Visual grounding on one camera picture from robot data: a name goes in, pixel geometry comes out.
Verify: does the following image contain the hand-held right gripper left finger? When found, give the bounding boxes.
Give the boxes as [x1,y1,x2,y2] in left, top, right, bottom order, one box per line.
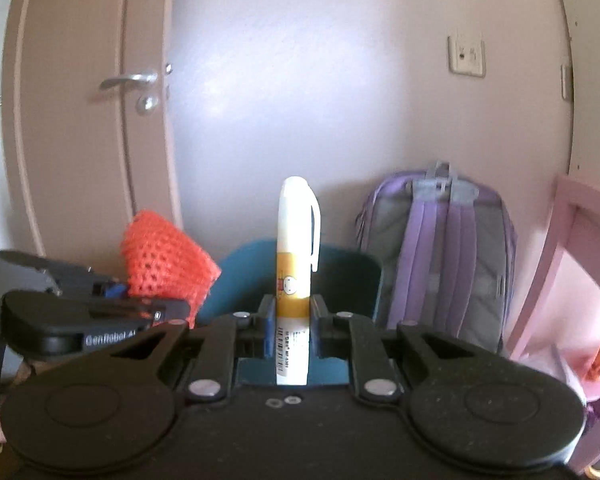
[105,294,276,403]

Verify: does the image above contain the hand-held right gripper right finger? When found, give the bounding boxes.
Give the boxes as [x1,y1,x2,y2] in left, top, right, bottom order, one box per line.
[310,294,511,406]

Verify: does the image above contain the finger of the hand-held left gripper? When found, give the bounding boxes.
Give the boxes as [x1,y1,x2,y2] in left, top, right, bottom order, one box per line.
[0,249,129,299]

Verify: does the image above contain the teal deer print waste bin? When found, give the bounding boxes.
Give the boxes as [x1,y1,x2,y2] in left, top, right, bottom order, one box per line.
[200,240,385,386]

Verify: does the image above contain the white yellow marker pen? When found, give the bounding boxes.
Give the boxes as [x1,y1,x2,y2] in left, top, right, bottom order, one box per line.
[275,176,322,387]

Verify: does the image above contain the red foam net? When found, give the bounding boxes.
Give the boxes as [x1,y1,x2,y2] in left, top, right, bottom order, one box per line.
[120,210,222,328]

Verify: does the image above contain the beige door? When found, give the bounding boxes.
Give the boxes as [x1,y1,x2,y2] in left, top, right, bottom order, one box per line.
[0,0,183,261]

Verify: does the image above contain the purple grey backpack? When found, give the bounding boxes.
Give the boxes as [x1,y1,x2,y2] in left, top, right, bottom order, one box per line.
[355,160,518,356]

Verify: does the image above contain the white papers under desk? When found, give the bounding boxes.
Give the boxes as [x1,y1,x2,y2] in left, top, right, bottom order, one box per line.
[515,342,588,401]

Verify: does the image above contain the pink desk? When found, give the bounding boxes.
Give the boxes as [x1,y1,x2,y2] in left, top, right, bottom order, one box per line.
[505,175,600,476]

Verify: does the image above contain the white bookshelf side panel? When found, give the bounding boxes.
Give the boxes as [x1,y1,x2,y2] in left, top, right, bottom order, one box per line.
[550,0,600,191]

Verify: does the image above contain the silver door handle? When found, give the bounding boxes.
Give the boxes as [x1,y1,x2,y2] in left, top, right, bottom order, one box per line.
[99,71,159,91]

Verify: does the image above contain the beige wall socket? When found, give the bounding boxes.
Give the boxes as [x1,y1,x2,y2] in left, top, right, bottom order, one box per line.
[447,32,487,78]

